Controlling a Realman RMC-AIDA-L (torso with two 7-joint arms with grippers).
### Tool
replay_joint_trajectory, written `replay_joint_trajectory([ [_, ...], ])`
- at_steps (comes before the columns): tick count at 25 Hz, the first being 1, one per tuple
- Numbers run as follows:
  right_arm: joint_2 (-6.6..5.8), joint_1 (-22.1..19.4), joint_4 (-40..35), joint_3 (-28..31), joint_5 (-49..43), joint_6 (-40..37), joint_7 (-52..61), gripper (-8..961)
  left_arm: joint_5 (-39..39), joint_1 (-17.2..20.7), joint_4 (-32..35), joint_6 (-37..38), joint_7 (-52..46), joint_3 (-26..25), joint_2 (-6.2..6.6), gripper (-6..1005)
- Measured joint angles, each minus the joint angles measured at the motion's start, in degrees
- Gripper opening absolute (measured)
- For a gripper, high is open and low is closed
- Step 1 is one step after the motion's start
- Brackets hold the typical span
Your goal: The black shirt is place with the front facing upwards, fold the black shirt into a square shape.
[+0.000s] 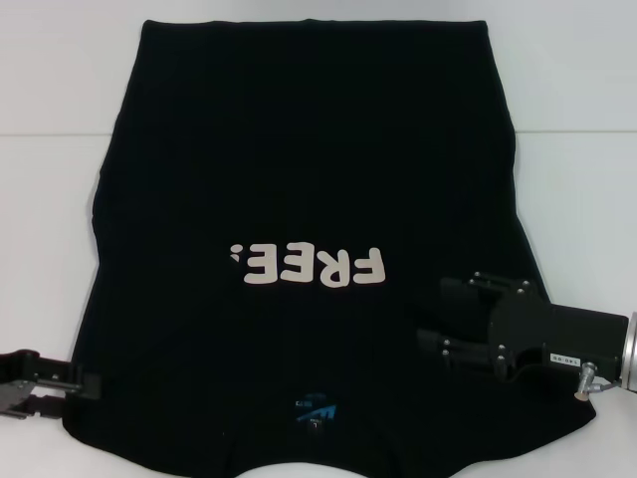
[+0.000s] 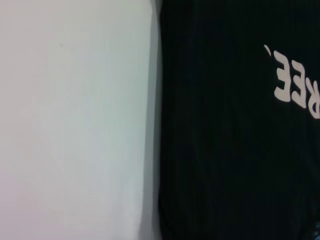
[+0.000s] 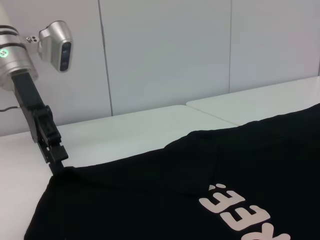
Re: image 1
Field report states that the right gripper metal cable connector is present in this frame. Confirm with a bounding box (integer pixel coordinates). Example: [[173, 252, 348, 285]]
[[571, 361, 623, 405]]

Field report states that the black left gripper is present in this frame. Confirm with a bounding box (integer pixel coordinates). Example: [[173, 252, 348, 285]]
[[0, 350, 104, 425]]

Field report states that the black shirt with FREE print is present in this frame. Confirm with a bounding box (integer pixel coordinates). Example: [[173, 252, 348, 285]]
[[62, 18, 597, 478]]

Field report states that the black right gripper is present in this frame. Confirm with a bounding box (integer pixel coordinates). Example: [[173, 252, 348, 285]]
[[416, 271, 631, 385]]

